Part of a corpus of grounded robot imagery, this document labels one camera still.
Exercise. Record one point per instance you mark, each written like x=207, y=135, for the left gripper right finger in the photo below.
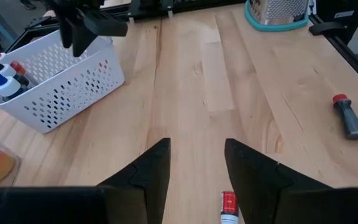
x=253, y=186

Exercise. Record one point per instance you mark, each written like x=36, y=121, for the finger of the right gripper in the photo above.
x=110, y=26
x=81, y=37

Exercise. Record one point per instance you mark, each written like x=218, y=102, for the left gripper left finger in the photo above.
x=148, y=186

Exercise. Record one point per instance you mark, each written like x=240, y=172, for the red label dropper bottle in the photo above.
x=229, y=202

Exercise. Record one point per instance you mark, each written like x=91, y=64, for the red food colour bottle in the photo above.
x=19, y=67

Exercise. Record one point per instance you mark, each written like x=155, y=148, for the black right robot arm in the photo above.
x=151, y=7

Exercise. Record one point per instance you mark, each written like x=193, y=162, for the person's foot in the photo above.
x=28, y=4

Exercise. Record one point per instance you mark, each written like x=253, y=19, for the white perforated plastic basket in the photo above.
x=73, y=93

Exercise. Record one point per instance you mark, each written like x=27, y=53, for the dark bottle red cap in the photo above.
x=350, y=121

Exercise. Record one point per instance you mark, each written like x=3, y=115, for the teal box grater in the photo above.
x=278, y=12

